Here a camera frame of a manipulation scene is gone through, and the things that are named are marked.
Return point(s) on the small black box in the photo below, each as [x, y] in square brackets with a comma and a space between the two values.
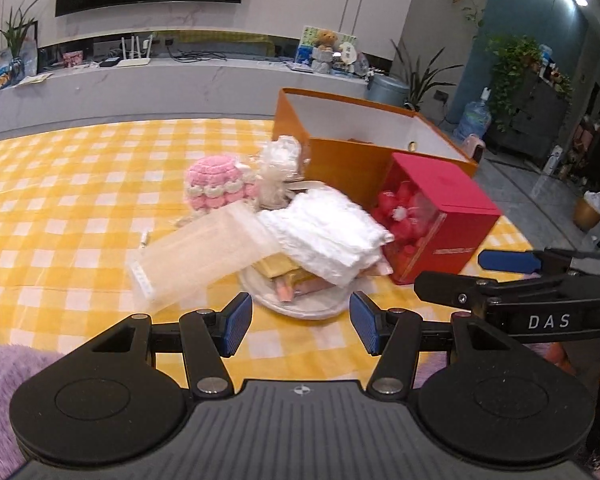
[110, 62]

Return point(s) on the white lace cloth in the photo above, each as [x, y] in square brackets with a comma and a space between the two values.
[330, 230]

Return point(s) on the purple fluffy blanket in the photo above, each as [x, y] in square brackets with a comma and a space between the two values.
[0, 390]

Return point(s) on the person's right hand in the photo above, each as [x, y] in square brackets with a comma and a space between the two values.
[560, 357]

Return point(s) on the pink crocheted hat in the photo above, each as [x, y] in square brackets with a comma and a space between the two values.
[210, 175]

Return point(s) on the golden bin with white bag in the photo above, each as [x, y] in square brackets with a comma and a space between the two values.
[587, 212]

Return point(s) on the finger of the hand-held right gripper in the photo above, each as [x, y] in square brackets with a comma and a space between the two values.
[505, 262]
[445, 290]

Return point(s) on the green plant in vase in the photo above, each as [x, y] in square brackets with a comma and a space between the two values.
[17, 30]

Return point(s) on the tall leafy floor plant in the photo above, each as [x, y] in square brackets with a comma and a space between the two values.
[422, 77]

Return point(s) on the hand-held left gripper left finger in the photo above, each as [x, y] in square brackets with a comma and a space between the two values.
[237, 322]

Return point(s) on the grey trash can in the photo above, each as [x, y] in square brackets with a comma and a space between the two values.
[386, 91]

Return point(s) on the brown teddy bear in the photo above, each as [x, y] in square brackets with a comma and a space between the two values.
[326, 42]

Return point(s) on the paper sheet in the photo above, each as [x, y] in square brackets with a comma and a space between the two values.
[35, 79]

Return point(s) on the yellow snack packet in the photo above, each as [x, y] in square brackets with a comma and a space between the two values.
[280, 267]

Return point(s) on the translucent bag with beige cloth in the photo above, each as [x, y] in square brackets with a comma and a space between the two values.
[195, 255]

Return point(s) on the orange cardboard box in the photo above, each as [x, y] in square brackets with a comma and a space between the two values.
[345, 165]

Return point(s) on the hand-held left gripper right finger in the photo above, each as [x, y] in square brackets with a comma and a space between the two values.
[364, 322]

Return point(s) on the wall socket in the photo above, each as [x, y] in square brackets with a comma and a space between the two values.
[440, 95]

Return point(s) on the small white tube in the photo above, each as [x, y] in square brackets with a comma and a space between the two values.
[145, 240]

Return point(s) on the bushy green plant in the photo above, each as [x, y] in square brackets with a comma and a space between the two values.
[512, 67]

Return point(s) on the white plastic bag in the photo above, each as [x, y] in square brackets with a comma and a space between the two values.
[29, 57]

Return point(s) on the white router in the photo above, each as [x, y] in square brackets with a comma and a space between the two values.
[135, 57]

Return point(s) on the clear bag with white crochet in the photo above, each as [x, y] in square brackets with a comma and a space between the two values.
[280, 155]

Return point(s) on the green picture board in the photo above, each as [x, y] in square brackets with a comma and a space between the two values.
[307, 34]

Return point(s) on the pink heater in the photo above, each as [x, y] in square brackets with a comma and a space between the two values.
[475, 147]

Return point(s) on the small pink box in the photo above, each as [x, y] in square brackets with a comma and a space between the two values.
[73, 59]

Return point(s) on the blue carton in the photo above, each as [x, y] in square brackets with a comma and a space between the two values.
[305, 54]

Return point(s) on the blue water bottle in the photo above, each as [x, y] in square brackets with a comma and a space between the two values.
[472, 120]

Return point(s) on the yellow checked tablecloth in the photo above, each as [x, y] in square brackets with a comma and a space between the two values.
[55, 210]

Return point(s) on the pink snack packet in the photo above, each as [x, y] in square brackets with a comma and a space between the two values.
[290, 291]

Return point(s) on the round cream fabric pad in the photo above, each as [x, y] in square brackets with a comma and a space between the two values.
[310, 308]

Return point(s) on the red box with clear window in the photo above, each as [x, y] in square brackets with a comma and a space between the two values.
[455, 195]

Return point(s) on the dark cabinet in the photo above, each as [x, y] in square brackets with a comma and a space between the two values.
[542, 110]

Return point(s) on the clear plastic bag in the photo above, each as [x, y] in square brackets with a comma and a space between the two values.
[361, 66]

